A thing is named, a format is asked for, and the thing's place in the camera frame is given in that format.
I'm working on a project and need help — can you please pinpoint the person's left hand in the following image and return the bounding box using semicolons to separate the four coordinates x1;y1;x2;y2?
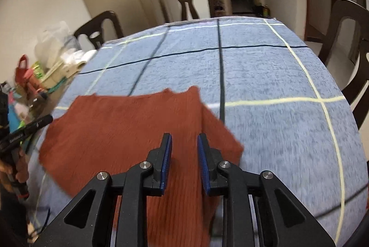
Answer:
0;148;30;193

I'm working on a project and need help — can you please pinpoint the dark wooden chair left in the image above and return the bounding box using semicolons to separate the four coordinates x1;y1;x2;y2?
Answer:
73;11;124;50

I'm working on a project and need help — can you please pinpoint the glass jar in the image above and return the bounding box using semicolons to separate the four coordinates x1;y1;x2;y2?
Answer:
29;91;50;119

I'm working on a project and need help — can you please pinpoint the red handled bag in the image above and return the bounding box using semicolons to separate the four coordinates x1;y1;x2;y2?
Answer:
15;54;36;90

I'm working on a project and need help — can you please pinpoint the dark wooden chair right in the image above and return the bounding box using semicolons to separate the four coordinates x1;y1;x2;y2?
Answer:
305;0;368;128

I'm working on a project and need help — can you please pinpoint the blue checked table cloth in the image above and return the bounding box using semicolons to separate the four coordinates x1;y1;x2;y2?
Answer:
29;17;368;246

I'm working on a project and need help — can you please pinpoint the white tissue box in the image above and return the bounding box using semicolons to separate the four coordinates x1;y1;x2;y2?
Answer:
56;49;97;78

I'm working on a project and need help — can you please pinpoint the white plastic bag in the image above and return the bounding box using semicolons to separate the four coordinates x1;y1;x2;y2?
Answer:
34;21;79;69

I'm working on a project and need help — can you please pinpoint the black cable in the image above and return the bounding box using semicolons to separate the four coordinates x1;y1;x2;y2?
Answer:
27;174;51;245

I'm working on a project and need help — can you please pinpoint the rust red knit sweater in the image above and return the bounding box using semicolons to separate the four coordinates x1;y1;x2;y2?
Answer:
39;86;243;246

